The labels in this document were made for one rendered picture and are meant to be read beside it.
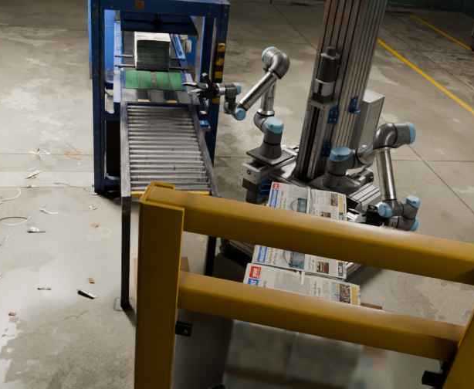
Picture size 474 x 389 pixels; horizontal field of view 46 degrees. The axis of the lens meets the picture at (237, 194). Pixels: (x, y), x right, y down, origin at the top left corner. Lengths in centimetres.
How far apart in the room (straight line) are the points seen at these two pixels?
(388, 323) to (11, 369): 244
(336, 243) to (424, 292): 312
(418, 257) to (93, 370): 240
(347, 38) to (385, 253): 236
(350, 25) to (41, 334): 245
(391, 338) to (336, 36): 239
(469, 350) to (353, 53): 234
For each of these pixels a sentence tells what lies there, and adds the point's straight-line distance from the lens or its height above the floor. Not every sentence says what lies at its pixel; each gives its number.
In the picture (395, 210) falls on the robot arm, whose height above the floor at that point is 99.
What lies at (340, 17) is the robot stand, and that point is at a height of 173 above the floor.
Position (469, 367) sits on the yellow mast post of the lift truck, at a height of 160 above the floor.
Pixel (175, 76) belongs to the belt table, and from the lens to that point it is 487.
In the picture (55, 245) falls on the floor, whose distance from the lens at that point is 411.
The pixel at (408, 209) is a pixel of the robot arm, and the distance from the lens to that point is 301.
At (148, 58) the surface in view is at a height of 90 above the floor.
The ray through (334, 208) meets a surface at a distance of 271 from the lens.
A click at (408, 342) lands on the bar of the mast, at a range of 123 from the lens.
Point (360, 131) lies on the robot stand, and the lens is 369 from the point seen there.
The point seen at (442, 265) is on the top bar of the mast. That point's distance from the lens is 111.
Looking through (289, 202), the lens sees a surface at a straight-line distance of 268.
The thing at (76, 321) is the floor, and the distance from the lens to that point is 351.
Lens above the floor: 242
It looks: 31 degrees down
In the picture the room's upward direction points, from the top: 8 degrees clockwise
